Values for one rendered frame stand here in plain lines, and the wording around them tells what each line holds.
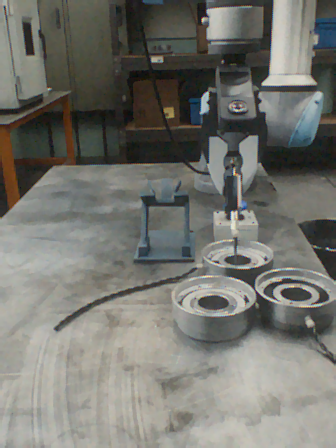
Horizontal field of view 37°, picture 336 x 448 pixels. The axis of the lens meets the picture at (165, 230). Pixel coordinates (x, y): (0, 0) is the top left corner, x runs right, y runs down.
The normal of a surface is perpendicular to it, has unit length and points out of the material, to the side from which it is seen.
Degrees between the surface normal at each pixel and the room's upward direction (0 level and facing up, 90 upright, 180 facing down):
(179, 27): 90
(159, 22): 90
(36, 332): 0
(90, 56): 90
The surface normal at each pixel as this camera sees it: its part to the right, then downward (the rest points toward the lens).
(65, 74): -0.04, 0.37
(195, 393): -0.04, -0.93
